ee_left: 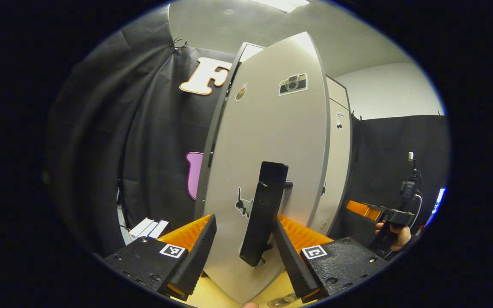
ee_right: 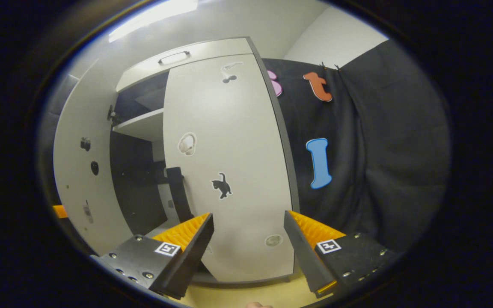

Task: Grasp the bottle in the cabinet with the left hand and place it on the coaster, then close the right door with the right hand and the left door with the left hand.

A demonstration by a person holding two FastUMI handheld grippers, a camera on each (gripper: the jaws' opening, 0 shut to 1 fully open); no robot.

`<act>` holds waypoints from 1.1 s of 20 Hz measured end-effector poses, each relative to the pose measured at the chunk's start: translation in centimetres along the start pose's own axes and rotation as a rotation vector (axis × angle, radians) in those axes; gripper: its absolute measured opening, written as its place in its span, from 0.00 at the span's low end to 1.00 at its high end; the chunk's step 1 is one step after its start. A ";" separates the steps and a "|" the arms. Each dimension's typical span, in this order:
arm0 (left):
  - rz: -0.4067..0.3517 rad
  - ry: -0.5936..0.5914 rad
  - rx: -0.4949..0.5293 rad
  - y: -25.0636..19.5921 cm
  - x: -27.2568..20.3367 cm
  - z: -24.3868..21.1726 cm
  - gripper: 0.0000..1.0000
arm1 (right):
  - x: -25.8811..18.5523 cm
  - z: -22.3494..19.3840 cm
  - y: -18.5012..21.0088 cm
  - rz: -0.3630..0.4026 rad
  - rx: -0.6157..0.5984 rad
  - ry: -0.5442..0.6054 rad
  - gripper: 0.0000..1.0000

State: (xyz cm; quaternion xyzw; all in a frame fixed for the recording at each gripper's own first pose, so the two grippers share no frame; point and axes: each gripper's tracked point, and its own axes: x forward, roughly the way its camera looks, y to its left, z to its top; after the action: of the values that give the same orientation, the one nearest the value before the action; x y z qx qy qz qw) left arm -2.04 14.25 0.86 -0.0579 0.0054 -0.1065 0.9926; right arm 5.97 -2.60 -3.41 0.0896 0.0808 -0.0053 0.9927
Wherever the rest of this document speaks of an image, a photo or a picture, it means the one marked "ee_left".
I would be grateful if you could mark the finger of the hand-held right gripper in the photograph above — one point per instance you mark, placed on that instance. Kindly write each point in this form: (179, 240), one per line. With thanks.
(362, 209)

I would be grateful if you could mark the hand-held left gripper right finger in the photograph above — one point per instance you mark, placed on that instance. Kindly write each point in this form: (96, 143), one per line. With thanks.
(291, 256)

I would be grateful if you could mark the computer screen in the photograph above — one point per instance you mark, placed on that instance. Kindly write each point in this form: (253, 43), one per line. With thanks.
(438, 203)

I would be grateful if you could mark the white and grey cabinet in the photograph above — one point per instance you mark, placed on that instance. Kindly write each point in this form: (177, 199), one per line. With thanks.
(218, 137)

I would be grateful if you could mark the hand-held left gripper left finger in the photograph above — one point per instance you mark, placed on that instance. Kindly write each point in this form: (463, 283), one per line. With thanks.
(197, 252)

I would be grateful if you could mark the white flat box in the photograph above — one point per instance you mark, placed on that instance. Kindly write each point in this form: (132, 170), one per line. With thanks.
(148, 229)

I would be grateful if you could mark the white cabinet door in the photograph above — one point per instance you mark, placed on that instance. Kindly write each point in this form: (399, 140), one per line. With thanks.
(272, 128)
(338, 162)

